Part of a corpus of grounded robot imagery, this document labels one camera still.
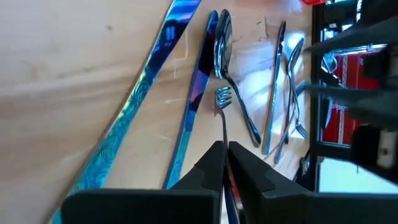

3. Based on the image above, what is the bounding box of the iridescent spoon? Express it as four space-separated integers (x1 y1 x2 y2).
213 8 262 149
281 37 306 147

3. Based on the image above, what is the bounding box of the iridescent table knife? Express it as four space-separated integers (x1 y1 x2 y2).
162 9 220 190
49 0 203 224
261 19 287 156

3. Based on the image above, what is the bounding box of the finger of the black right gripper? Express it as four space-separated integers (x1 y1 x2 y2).
303 17 398 57
306 86 398 184

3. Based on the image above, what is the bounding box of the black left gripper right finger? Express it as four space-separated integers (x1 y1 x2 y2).
228 141 398 224

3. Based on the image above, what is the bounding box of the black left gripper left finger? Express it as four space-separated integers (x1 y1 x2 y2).
60 140 226 224

